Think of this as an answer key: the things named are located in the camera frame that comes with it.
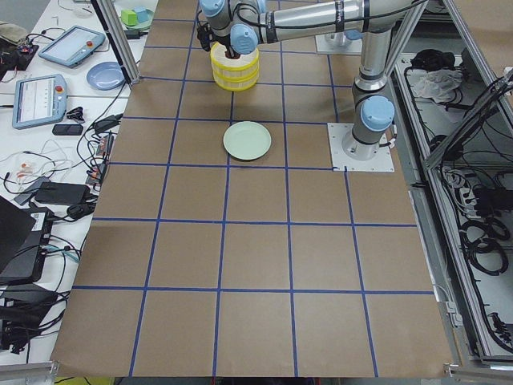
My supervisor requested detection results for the aluminium frame post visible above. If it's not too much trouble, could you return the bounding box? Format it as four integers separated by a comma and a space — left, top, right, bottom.
91, 0, 140, 86

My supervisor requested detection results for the teach pendant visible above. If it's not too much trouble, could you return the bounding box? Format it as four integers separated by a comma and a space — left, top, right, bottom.
12, 74, 67, 130
38, 26, 106, 67

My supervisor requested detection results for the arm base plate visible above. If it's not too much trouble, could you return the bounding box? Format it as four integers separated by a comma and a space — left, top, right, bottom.
327, 123, 395, 173
315, 33, 362, 55

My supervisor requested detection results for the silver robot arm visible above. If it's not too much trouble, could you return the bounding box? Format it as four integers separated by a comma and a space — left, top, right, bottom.
198, 1, 405, 160

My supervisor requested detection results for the blue plate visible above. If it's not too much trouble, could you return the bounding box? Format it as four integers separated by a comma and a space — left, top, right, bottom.
86, 62, 125, 91

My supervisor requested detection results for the teach pendant far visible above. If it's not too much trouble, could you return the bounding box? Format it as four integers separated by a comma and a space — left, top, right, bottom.
38, 26, 106, 67

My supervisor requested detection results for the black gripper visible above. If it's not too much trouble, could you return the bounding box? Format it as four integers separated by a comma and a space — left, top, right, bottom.
196, 22, 214, 51

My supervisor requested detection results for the black power adapter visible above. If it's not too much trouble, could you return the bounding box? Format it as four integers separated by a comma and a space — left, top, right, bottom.
92, 113, 123, 134

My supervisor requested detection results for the green foam block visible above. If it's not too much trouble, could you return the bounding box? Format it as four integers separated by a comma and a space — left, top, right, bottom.
120, 9, 139, 26

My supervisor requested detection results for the yellow steamer layer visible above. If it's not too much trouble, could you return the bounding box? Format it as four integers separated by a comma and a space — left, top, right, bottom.
212, 67, 260, 91
210, 43, 260, 76

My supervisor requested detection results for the white crumpled cloth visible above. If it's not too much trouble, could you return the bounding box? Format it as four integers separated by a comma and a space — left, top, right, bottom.
412, 69, 463, 103

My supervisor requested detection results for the black laptop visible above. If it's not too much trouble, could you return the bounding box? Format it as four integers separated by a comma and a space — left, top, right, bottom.
1, 197, 53, 286

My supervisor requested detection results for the teach pendant near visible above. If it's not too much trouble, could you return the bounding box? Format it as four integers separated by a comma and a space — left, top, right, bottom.
12, 74, 67, 130

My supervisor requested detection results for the light green plate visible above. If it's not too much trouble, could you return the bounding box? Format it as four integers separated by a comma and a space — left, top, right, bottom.
223, 121, 272, 160

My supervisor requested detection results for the blue foam block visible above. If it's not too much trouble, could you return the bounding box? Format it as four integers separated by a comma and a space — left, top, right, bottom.
132, 6, 151, 25

